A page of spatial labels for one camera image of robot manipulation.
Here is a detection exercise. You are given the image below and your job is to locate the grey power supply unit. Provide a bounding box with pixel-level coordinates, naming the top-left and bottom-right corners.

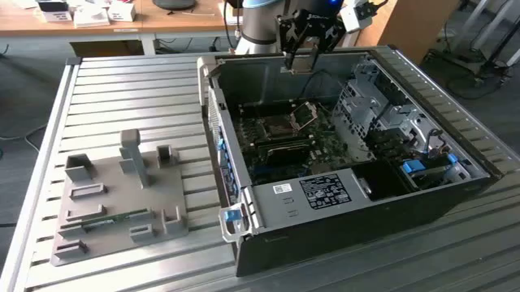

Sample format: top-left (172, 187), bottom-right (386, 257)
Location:
top-left (247, 169), bottom-right (372, 229)

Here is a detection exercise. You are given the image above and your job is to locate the wooden panel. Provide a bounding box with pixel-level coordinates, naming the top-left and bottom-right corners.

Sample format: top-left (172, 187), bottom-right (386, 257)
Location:
top-left (375, 0), bottom-right (462, 64)

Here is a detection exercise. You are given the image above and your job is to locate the black fan wire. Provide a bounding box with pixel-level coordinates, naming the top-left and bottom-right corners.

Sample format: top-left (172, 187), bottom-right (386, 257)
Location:
top-left (295, 69), bottom-right (344, 103)

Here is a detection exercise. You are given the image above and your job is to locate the CPU socket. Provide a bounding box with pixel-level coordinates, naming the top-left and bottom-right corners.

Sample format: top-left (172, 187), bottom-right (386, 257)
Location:
top-left (258, 114), bottom-right (299, 138)

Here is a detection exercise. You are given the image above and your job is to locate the black graphics card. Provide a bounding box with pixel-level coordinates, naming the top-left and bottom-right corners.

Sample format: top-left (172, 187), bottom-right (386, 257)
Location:
top-left (262, 143), bottom-right (311, 167)

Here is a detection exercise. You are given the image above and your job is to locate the metal socket cover frame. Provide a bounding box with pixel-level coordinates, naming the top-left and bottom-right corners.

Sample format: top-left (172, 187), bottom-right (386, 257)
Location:
top-left (288, 102), bottom-right (322, 131)

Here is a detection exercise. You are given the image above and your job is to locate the hard disk in blue carrier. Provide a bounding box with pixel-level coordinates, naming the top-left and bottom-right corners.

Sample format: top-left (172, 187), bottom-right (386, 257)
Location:
top-left (399, 153), bottom-right (474, 189)

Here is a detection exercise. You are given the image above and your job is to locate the black open PC case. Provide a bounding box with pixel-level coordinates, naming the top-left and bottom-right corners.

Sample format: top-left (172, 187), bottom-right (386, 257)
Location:
top-left (196, 44), bottom-right (520, 278)

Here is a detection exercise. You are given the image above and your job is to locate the grey parts rack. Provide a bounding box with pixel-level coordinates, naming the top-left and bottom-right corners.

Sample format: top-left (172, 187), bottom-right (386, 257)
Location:
top-left (48, 128), bottom-right (191, 268)

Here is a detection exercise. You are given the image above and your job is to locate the dark round object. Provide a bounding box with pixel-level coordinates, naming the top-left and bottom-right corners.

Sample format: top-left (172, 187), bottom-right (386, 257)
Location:
top-left (152, 0), bottom-right (196, 10)

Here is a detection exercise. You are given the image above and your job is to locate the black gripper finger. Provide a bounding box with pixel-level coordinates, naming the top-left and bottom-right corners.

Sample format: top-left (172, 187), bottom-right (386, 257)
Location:
top-left (274, 15), bottom-right (303, 74)
top-left (310, 31), bottom-right (347, 74)

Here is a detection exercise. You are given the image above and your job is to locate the metal equipment stand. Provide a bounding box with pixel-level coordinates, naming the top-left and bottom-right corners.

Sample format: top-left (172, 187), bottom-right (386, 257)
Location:
top-left (421, 0), bottom-right (520, 88)

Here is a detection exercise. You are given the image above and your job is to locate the green RAM stick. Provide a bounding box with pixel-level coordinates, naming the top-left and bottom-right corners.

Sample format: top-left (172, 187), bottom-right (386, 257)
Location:
top-left (78, 211), bottom-right (141, 229)

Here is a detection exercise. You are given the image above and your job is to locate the grey metal disk bay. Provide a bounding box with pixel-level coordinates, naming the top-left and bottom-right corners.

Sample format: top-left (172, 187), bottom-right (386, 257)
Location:
top-left (330, 56), bottom-right (425, 162)

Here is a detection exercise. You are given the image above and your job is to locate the white box with printed text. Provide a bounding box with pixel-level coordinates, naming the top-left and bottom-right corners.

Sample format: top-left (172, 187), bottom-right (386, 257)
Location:
top-left (105, 2), bottom-right (137, 23)

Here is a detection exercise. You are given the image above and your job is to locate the green motherboard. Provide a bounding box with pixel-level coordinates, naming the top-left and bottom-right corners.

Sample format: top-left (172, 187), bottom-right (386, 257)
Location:
top-left (232, 102), bottom-right (354, 186)

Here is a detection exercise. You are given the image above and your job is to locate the blue case latch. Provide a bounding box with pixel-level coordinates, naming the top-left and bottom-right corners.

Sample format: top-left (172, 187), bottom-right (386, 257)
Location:
top-left (221, 208), bottom-right (241, 225)

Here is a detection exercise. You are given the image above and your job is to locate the CPU with silver top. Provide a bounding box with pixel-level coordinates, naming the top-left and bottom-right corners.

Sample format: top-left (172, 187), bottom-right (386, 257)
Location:
top-left (290, 57), bottom-right (314, 75)

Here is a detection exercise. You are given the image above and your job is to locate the multicoloured wire bundle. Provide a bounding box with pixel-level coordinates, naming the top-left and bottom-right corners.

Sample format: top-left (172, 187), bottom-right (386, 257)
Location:
top-left (421, 128), bottom-right (450, 159)

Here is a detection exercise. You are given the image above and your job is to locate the white box with black lid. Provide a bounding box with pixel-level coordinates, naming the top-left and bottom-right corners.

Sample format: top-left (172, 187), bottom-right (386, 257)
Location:
top-left (34, 0), bottom-right (74, 23)

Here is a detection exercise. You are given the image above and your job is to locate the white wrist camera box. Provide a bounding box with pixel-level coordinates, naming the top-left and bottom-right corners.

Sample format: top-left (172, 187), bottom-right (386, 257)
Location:
top-left (339, 0), bottom-right (376, 33)

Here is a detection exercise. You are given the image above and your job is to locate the white box with round hole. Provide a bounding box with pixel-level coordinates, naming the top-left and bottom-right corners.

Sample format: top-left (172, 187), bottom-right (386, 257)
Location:
top-left (72, 4), bottom-right (110, 29)

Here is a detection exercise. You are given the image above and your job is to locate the wooden desk white frame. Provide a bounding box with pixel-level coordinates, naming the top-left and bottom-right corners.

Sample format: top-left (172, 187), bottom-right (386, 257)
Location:
top-left (0, 0), bottom-right (144, 39)
top-left (140, 0), bottom-right (366, 55)

